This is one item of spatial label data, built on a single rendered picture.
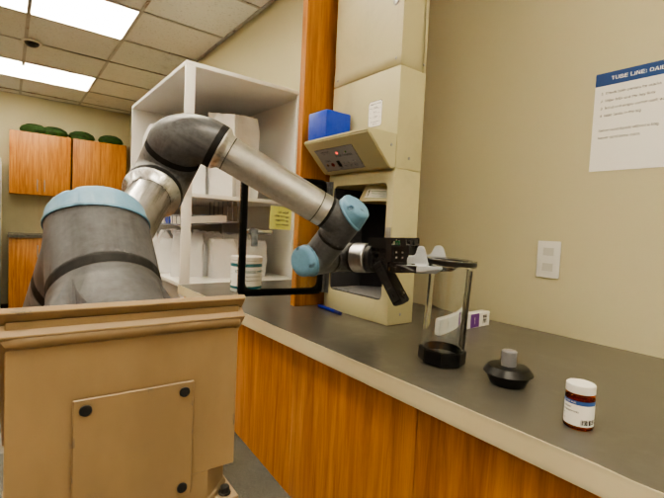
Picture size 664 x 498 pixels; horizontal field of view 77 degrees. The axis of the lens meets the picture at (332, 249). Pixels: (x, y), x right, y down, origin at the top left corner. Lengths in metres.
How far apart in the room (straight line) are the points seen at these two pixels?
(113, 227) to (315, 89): 1.17
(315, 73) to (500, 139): 0.68
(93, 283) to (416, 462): 0.69
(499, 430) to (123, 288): 0.57
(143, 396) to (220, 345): 0.08
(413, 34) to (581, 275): 0.87
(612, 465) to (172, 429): 0.54
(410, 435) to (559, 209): 0.86
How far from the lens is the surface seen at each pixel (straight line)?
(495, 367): 0.89
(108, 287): 0.45
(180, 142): 0.90
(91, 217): 0.54
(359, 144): 1.27
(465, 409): 0.78
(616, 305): 1.41
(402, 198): 1.29
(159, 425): 0.44
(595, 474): 0.70
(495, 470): 0.82
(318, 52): 1.64
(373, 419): 0.99
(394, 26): 1.42
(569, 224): 1.45
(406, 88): 1.35
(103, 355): 0.41
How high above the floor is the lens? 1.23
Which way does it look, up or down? 3 degrees down
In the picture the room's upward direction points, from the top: 3 degrees clockwise
